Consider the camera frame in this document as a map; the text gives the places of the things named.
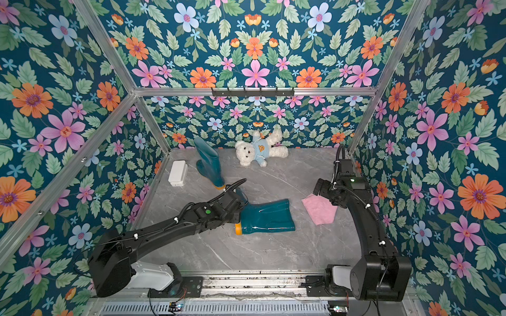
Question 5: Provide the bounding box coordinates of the pink cloth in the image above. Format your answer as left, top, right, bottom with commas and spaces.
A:
302, 194, 338, 225

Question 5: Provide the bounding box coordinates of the green rubber boot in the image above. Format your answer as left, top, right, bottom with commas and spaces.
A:
235, 188, 296, 235
194, 137, 225, 190

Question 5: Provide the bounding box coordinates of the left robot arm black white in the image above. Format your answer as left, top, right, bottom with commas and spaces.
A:
88, 191, 249, 298

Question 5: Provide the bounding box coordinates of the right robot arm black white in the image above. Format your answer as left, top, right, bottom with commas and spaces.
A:
313, 159, 412, 302

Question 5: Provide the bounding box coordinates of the white rectangular box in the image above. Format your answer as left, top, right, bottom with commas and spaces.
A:
168, 160, 188, 187

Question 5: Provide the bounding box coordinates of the white teddy bear blue shirt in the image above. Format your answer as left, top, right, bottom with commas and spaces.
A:
235, 127, 289, 167

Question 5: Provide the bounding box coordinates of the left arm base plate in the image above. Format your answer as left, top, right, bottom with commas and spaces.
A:
148, 276, 204, 299

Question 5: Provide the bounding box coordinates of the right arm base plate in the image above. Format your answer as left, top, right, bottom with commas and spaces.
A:
299, 275, 350, 298

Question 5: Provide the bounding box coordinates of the white ventilated cable duct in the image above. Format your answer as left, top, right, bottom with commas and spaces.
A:
100, 301, 330, 315

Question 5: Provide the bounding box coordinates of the black hook rail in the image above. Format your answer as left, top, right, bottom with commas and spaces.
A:
211, 88, 295, 97

